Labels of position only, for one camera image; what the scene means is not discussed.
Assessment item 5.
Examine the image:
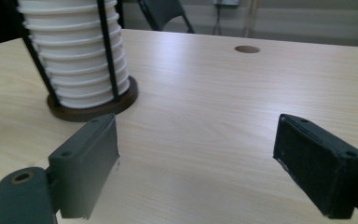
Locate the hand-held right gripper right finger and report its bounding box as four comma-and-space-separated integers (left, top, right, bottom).
272, 113, 358, 219

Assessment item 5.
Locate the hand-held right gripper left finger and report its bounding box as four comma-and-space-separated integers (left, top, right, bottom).
48, 113, 121, 220

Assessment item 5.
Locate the black cup holder wooden base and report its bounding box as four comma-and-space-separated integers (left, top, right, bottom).
12, 0, 139, 123

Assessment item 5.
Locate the stack of white paper cups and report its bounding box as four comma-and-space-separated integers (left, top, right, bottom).
16, 0, 131, 110

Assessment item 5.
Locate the dark round table grommet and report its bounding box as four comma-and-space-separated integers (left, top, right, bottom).
234, 45, 261, 54

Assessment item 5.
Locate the black folding chair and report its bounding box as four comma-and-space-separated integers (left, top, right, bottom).
137, 0, 196, 35

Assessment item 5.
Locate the pale vertical wall strip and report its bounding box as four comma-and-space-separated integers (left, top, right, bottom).
243, 0, 257, 38

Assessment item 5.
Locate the black hanging wall cable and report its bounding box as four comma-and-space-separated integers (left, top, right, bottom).
212, 5, 224, 35

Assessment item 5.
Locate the white wall outlet box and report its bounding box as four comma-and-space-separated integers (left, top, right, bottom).
213, 0, 241, 7

